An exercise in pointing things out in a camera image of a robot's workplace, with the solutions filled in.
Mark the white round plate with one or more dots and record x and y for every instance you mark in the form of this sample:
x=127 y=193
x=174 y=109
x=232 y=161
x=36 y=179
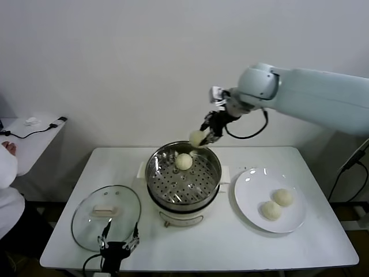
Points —
x=250 y=187

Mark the bare person hand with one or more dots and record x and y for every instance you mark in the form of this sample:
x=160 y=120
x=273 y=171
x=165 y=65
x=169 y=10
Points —
x=9 y=145

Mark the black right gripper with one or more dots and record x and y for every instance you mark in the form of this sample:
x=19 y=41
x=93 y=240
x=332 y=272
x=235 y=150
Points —
x=220 y=122

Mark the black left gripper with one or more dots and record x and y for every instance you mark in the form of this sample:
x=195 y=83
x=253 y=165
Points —
x=113 y=250

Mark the white steamed baozi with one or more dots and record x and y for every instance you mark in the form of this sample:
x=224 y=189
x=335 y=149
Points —
x=284 y=197
x=271 y=211
x=196 y=138
x=184 y=161

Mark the white side table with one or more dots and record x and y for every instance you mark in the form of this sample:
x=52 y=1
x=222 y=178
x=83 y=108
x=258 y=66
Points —
x=40 y=144

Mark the crumpled white tissue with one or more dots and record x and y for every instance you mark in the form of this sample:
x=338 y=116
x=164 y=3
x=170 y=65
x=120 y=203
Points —
x=32 y=121

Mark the perforated steel steamer basket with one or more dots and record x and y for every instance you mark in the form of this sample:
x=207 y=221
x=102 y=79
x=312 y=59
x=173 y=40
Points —
x=208 y=170

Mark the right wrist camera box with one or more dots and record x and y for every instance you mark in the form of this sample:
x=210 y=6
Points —
x=217 y=95

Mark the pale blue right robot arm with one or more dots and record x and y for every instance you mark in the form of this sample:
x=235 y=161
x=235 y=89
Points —
x=317 y=92

